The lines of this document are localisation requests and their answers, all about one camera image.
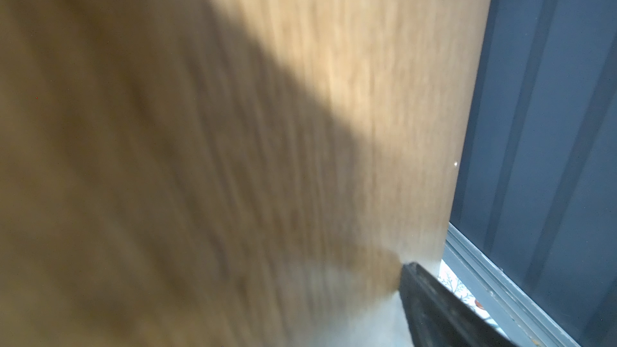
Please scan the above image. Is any floral table mat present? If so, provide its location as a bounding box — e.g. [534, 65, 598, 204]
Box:
[438, 260, 507, 337]

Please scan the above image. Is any grey metal frame rail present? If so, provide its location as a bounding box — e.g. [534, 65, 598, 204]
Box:
[443, 225, 578, 346]

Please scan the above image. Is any wooden shelf unit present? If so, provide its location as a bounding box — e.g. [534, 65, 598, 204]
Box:
[1, 0, 491, 346]

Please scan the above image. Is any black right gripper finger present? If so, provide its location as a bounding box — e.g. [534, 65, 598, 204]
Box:
[398, 263, 515, 347]

